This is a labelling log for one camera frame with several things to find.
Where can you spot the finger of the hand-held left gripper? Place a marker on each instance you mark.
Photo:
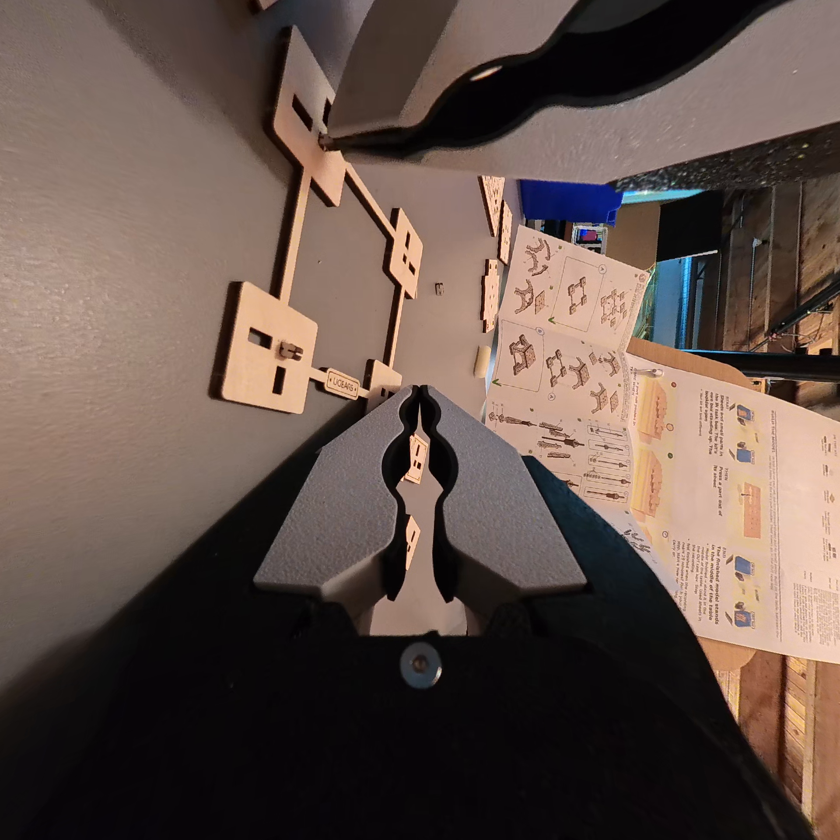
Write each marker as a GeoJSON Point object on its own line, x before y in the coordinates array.
{"type": "Point", "coordinates": [420, 52]}
{"type": "Point", "coordinates": [656, 131]}

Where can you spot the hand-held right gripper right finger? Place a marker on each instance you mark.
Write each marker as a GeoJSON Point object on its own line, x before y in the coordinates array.
{"type": "Point", "coordinates": [512, 525]}

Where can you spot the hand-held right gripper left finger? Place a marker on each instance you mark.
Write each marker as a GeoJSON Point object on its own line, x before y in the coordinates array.
{"type": "Point", "coordinates": [328, 525]}

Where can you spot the wooden square base frame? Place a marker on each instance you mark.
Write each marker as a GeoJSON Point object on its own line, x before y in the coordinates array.
{"type": "Point", "coordinates": [239, 377]}

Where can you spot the engraved wooden part sheet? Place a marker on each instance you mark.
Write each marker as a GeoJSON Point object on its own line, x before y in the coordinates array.
{"type": "Point", "coordinates": [505, 229]}
{"type": "Point", "coordinates": [491, 200]}

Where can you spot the grey desk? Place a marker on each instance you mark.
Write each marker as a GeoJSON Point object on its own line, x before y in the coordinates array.
{"type": "Point", "coordinates": [98, 262]}

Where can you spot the square slotted wooden plate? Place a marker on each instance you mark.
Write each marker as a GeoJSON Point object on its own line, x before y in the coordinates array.
{"type": "Point", "coordinates": [415, 467]}
{"type": "Point", "coordinates": [411, 541]}
{"type": "Point", "coordinates": [262, 4]}

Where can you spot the black panel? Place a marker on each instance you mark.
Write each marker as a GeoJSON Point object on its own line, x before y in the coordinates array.
{"type": "Point", "coordinates": [689, 223]}

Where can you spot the blue plastic bin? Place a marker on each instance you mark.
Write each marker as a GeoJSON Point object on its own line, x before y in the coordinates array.
{"type": "Point", "coordinates": [568, 200]}

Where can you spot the white wax stick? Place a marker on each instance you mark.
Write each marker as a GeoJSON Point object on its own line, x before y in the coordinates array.
{"type": "Point", "coordinates": [481, 361]}

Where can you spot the white assembly instruction booklet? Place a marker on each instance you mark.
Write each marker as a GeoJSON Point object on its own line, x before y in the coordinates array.
{"type": "Point", "coordinates": [590, 315]}

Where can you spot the cross-shaped wooden plate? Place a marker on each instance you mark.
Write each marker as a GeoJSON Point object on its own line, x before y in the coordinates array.
{"type": "Point", "coordinates": [490, 295]}

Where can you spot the yellow printed instruction sheet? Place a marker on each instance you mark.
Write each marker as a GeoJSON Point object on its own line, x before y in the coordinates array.
{"type": "Point", "coordinates": [754, 472]}

